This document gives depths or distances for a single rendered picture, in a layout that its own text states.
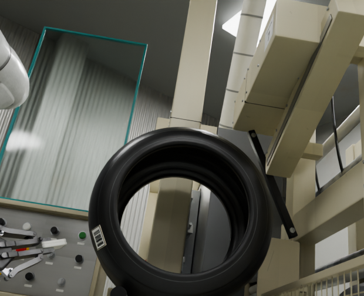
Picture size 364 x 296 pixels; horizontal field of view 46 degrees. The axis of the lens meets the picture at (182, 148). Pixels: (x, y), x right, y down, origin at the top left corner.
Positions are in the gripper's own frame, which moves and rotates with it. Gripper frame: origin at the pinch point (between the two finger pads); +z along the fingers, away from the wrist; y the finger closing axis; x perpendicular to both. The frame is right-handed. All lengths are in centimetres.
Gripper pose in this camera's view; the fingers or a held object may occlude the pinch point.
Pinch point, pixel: (51, 245)
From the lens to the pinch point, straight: 114.5
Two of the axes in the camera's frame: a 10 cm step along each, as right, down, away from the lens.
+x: 6.9, -5.1, -5.1
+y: 3.8, 8.6, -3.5
